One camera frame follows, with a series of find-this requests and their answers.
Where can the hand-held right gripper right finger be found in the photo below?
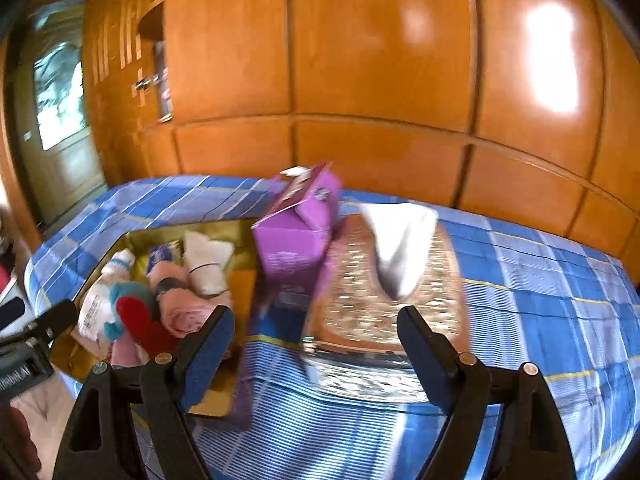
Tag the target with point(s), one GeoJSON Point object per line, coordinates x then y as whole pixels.
{"type": "Point", "coordinates": [430, 360]}

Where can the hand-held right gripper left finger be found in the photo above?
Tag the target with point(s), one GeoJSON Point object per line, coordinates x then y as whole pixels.
{"type": "Point", "coordinates": [210, 355]}

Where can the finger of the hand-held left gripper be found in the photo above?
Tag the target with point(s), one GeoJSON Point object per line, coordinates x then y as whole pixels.
{"type": "Point", "coordinates": [10, 312]}
{"type": "Point", "coordinates": [55, 317]}

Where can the gold tray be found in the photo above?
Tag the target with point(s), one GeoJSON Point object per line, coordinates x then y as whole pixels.
{"type": "Point", "coordinates": [240, 280]}

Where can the ornate gold tissue box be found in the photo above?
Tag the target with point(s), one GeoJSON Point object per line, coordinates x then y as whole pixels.
{"type": "Point", "coordinates": [360, 310]}

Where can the person's left forearm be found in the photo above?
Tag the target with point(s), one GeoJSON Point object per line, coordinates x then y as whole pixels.
{"type": "Point", "coordinates": [15, 445]}

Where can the white sock with label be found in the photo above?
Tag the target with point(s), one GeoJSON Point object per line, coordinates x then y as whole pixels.
{"type": "Point", "coordinates": [92, 315]}

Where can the pink sock with navy cuff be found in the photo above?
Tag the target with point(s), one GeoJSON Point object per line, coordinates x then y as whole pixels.
{"type": "Point", "coordinates": [185, 310]}

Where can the red sock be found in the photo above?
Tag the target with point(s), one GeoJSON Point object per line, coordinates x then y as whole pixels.
{"type": "Point", "coordinates": [145, 325]}

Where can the teal fuzzy sock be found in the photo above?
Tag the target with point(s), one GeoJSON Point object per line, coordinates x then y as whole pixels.
{"type": "Point", "coordinates": [125, 295]}

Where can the pink cloth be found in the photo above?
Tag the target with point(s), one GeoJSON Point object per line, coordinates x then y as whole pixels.
{"type": "Point", "coordinates": [127, 352]}

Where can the cream sock bundle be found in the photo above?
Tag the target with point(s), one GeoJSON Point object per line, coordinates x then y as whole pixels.
{"type": "Point", "coordinates": [207, 260]}

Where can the bed with blue plaid sheet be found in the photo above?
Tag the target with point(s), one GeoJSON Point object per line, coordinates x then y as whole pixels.
{"type": "Point", "coordinates": [525, 310]}

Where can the blue packet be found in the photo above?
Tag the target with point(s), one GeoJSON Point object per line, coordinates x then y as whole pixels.
{"type": "Point", "coordinates": [162, 257]}

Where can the white tissue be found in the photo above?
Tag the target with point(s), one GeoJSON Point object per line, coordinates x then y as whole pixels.
{"type": "Point", "coordinates": [400, 245]}

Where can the purple cardboard box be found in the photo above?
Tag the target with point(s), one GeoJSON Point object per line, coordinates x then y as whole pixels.
{"type": "Point", "coordinates": [290, 245]}

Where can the door with glass pane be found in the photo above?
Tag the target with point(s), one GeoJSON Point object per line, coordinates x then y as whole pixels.
{"type": "Point", "coordinates": [60, 85]}

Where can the wooden wardrobe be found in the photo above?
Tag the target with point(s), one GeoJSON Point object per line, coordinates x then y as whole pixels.
{"type": "Point", "coordinates": [375, 60]}

